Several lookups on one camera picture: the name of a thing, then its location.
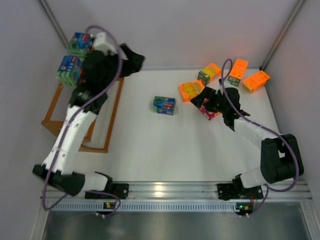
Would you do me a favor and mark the pink scrubber sponge box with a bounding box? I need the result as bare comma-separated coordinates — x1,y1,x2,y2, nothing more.
198,98,220,121

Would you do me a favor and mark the blue green sponge pack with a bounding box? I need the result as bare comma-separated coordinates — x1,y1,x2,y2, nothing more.
56,55,82,88
67,32,91,57
151,96,176,116

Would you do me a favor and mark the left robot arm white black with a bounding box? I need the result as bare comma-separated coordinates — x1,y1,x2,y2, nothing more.
32,43,145,197

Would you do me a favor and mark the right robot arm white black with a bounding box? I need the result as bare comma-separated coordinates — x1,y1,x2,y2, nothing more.
190,87,305,193

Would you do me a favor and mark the orange green box yellow sponge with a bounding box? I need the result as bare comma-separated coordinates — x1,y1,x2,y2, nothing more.
197,63,221,86

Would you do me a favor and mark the orange box far right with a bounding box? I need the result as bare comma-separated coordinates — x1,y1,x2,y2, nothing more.
242,70,271,94

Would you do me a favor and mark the orange box upright back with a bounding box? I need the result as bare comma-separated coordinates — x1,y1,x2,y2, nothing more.
227,58,249,87

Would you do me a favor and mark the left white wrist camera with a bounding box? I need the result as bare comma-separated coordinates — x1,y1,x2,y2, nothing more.
92,32,118,55

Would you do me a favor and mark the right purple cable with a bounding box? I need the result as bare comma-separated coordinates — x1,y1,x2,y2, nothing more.
221,58,300,218

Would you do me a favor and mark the purple cable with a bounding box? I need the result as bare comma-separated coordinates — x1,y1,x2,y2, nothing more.
221,58,300,218
41,24,124,218

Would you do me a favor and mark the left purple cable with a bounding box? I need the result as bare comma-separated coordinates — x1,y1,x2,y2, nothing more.
41,24,124,218

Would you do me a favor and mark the orange three-tier wire shelf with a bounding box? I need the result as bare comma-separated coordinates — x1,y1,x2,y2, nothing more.
41,37,125,154

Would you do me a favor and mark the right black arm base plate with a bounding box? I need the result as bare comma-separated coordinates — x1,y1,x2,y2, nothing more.
216,183,264,201

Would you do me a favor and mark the aluminium mounting rail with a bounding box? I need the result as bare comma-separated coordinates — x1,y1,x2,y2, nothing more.
39,181,313,201

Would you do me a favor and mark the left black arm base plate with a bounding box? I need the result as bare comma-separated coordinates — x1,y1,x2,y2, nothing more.
84,182,129,200

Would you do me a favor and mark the slotted grey cable duct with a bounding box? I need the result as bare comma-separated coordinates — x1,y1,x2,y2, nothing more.
52,201,251,213

